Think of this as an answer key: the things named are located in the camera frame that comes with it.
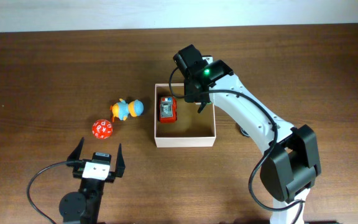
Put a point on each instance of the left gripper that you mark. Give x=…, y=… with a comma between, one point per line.
x=119, y=167

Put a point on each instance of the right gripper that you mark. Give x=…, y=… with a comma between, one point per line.
x=188, y=95

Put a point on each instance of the red toy car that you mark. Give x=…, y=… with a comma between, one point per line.
x=167, y=109

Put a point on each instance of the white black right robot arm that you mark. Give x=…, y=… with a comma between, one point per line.
x=290, y=163

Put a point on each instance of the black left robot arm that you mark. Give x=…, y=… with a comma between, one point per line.
x=82, y=206

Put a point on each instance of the beige open cardboard box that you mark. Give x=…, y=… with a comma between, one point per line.
x=191, y=129

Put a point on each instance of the red letter polyhedral die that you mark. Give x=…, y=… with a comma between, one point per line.
x=102, y=129

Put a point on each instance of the black round cap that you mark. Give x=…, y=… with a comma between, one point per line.
x=244, y=133

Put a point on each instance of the orange blue duck toy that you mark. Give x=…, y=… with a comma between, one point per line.
x=122, y=110

